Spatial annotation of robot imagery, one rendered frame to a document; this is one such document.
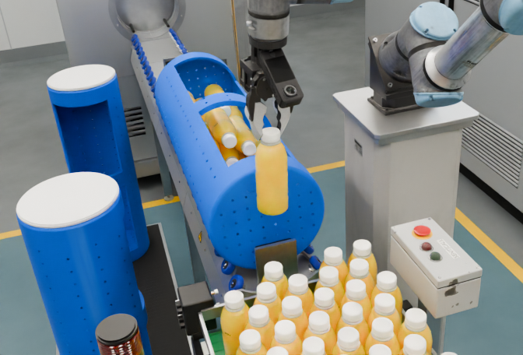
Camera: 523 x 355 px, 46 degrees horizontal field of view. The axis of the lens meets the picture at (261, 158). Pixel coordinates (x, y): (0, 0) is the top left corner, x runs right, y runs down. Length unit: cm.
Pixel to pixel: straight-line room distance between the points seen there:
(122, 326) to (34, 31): 563
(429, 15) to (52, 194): 112
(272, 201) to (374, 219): 66
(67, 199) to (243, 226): 56
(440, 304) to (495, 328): 151
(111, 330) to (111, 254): 80
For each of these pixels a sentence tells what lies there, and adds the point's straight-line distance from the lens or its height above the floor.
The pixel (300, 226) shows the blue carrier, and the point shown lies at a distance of 150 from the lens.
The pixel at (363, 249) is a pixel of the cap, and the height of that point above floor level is 108.
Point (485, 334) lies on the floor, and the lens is 280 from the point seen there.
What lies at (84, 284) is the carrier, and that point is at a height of 84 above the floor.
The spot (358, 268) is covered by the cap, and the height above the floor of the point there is 108.
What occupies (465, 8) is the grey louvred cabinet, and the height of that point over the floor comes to 97.
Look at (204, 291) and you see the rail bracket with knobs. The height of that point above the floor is 100.
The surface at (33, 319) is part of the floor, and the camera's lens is 310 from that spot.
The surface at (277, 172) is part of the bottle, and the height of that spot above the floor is 129.
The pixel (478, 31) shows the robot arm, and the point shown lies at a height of 150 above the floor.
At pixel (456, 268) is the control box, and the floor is 110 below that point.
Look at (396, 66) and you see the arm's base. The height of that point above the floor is 129.
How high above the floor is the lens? 191
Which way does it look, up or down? 29 degrees down
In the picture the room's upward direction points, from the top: 5 degrees counter-clockwise
